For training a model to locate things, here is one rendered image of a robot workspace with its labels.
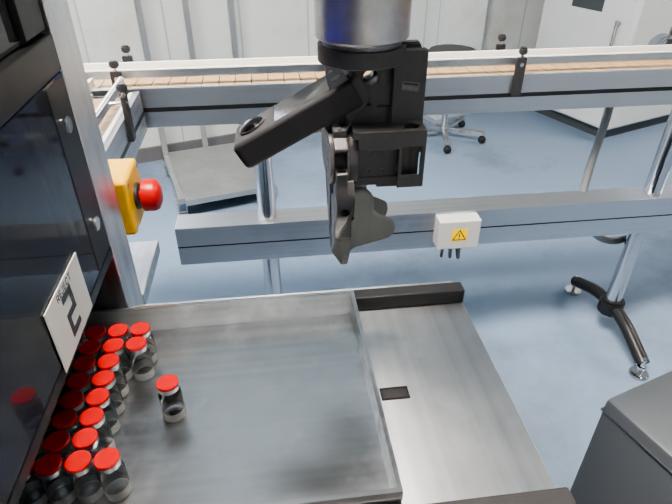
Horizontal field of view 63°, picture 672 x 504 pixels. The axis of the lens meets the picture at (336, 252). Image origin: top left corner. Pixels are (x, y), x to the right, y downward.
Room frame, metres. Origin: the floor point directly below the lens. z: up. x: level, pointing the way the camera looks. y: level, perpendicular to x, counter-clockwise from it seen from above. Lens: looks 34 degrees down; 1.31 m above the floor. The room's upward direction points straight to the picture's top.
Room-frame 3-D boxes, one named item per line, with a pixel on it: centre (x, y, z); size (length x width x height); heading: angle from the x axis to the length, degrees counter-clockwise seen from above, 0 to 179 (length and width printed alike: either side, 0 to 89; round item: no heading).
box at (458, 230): (1.32, -0.34, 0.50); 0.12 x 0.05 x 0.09; 97
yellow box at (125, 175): (0.59, 0.28, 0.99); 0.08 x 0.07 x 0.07; 97
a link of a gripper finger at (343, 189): (0.43, -0.01, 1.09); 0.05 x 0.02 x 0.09; 7
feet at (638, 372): (1.46, -0.95, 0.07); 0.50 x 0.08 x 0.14; 7
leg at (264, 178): (1.31, 0.19, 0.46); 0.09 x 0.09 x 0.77; 7
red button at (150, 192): (0.60, 0.24, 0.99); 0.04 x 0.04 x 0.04; 7
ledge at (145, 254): (0.60, 0.32, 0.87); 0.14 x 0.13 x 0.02; 97
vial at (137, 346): (0.41, 0.20, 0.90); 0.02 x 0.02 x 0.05
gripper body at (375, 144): (0.46, -0.03, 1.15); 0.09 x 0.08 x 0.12; 97
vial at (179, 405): (0.35, 0.16, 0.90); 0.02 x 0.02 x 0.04
